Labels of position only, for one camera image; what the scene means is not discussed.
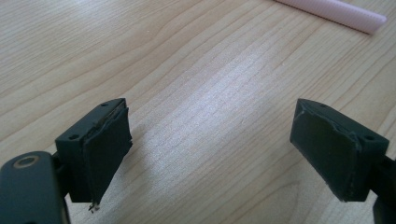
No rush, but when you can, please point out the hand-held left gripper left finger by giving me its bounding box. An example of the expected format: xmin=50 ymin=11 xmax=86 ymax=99
xmin=55 ymin=98 xmax=134 ymax=213

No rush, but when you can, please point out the pink toothbrush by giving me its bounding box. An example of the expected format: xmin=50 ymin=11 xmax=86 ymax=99
xmin=274 ymin=0 xmax=389 ymax=35

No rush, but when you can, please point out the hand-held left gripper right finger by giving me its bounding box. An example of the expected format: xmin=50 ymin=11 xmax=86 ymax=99
xmin=289 ymin=98 xmax=390 ymax=203

